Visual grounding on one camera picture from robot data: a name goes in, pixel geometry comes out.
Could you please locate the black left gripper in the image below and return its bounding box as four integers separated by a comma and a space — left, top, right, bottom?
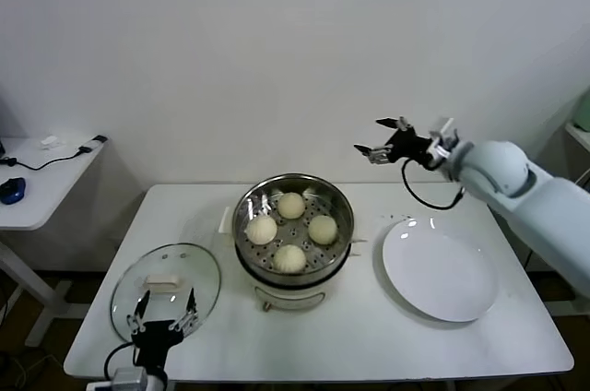
126, 288, 199, 369

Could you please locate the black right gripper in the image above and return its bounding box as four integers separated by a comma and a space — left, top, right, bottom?
353, 115, 435, 166

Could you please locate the glass lid with cream handle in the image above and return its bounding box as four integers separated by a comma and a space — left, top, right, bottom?
109, 242, 222, 345

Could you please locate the white steamed baozi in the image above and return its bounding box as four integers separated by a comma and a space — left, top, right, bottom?
277, 191, 306, 220
272, 244, 308, 275
246, 216, 278, 245
306, 214, 339, 245

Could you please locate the stainless steel steamer basket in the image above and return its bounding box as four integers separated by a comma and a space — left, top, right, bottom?
232, 172, 357, 289

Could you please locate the cream electric cooking pot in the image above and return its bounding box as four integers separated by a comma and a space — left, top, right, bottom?
219, 206, 370, 314

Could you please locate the white round plate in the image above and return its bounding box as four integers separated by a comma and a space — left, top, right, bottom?
381, 218, 501, 324

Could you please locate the white side table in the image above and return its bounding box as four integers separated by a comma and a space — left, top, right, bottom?
0, 136, 112, 349

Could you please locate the grey usb adapter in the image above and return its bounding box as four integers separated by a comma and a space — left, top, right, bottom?
78, 135, 110, 154

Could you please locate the white shelf board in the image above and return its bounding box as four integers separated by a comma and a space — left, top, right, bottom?
565, 123, 590, 155

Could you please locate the blue computer mouse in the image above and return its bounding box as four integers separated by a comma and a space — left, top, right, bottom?
0, 176, 30, 205

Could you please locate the pale green container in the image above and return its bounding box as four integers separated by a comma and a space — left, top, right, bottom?
571, 89, 590, 134

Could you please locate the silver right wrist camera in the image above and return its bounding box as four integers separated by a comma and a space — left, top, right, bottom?
426, 117, 462, 164

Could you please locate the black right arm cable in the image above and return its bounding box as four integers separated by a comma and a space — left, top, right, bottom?
400, 158, 465, 211

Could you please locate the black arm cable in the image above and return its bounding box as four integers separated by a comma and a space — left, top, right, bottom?
103, 342, 135, 378
400, 158, 465, 211

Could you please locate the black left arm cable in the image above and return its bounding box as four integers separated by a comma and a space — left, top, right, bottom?
103, 342, 135, 378

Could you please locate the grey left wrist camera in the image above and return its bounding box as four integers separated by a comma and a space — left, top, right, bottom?
110, 366, 148, 391

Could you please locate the thin black desk cable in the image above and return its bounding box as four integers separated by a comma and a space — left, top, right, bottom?
0, 145, 91, 172

